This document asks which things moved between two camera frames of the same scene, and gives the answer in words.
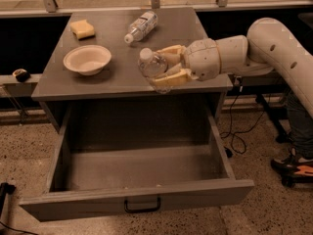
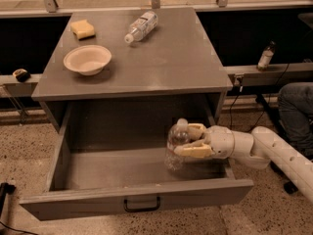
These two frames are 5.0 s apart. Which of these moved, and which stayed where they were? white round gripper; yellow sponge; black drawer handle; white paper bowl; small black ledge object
Moved: white round gripper
Stayed: small black ledge object; white paper bowl; black drawer handle; yellow sponge
